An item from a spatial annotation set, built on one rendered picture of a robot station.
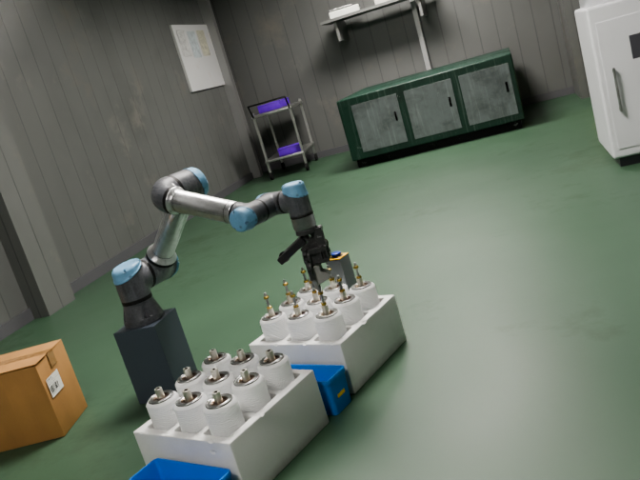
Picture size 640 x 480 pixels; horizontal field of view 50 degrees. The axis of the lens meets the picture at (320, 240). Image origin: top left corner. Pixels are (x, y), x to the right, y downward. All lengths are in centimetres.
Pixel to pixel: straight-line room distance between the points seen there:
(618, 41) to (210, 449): 325
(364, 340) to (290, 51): 673
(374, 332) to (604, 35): 250
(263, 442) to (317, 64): 711
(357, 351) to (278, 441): 47
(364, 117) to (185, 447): 526
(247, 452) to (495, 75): 532
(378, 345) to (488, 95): 461
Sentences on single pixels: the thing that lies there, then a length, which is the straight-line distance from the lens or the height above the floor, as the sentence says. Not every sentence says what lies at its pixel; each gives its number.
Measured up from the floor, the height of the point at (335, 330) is 20.
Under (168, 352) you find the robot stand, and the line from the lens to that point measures 268.
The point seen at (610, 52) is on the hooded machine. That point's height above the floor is 66.
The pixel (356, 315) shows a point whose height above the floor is 20.
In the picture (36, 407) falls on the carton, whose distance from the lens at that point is 281.
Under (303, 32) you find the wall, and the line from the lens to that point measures 874.
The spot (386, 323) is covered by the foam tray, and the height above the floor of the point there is 11.
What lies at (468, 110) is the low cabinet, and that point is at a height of 29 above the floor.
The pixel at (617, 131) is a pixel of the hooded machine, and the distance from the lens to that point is 437.
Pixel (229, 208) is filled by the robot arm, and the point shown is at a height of 68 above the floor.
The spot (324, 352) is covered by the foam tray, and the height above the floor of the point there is 15.
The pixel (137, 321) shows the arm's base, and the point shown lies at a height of 32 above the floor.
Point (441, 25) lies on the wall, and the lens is 846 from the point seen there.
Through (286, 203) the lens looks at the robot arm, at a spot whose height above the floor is 65.
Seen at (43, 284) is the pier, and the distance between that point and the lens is 490.
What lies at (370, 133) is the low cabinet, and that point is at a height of 31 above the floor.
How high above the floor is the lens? 100
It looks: 13 degrees down
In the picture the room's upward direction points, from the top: 16 degrees counter-clockwise
